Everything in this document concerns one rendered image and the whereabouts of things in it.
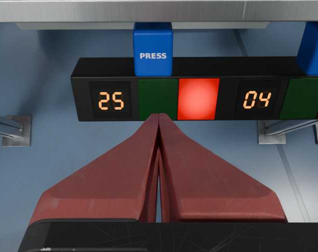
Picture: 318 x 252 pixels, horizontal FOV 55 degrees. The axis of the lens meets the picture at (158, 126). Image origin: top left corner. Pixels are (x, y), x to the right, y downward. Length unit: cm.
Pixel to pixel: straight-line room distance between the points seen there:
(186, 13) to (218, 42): 81
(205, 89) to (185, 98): 2
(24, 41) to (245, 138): 73
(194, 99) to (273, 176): 73
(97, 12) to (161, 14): 3
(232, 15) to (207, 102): 8
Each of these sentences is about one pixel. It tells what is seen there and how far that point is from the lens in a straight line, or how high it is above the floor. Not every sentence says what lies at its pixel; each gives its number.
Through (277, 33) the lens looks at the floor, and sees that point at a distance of 105.
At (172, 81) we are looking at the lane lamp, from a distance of 22.
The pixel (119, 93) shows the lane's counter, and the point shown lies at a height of 66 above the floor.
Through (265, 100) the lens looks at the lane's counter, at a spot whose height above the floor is 66.
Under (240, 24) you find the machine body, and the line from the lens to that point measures 91.
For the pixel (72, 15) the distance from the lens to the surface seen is 18.
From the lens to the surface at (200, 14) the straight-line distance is 17.
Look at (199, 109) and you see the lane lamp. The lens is 24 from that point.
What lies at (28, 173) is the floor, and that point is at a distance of 95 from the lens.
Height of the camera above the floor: 88
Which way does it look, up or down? 81 degrees down
